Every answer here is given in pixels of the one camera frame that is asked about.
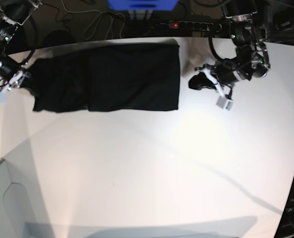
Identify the black power strip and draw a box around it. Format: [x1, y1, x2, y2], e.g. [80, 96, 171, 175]
[164, 21, 222, 32]

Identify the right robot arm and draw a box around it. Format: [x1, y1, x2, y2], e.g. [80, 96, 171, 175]
[0, 0, 43, 94]

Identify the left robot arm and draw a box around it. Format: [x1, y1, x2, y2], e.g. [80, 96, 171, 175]
[188, 0, 271, 99]

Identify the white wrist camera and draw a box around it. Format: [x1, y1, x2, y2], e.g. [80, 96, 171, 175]
[216, 96, 234, 111]
[0, 92, 7, 104]

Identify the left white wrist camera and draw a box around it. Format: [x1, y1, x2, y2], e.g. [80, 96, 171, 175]
[216, 96, 234, 111]

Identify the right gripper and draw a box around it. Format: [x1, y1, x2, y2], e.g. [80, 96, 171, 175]
[0, 61, 31, 91]

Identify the white cable on floor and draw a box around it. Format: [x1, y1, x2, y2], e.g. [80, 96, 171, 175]
[83, 9, 126, 41]

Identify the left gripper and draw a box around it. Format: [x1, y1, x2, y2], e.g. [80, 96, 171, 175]
[188, 64, 243, 99]

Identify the blue plastic box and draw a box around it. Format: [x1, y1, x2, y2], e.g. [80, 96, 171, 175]
[108, 0, 178, 11]

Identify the black T-shirt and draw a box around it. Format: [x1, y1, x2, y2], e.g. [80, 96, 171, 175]
[21, 44, 180, 113]

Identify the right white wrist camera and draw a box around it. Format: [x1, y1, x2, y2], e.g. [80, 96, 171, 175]
[0, 92, 7, 104]

